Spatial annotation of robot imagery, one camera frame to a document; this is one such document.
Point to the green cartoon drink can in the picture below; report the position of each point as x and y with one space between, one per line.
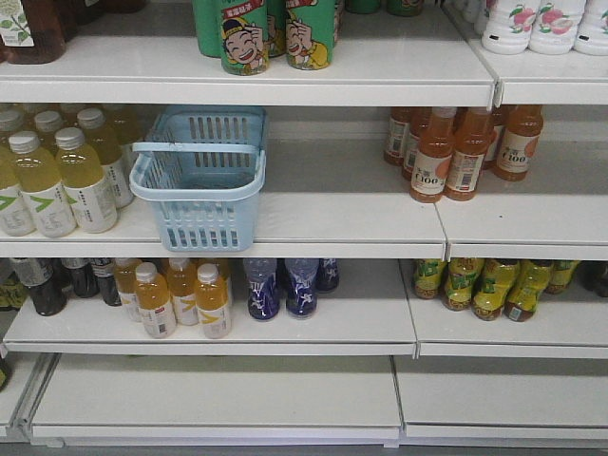
309 33
243 33

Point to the white peach drink bottle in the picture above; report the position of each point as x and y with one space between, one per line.
591 36
509 26
554 30

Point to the pale green juice bottle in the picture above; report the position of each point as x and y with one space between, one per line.
103 139
87 189
16 220
41 185

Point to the yellow lemon tea bottle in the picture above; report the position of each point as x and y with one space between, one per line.
562 275
498 277
462 274
427 277
522 300

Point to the brown tea bottle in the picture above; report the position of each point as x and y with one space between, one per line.
31 32

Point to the light blue plastic basket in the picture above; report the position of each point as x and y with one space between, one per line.
201 168

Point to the orange C100 drink bottle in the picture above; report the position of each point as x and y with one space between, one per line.
471 143
520 139
433 158

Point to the dark tea bottle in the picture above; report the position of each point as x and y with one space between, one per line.
83 280
37 275
103 269

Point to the white shelf unit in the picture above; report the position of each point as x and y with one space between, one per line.
376 371

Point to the orange juice bottle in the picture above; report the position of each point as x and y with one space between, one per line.
155 305
181 278
124 273
212 301

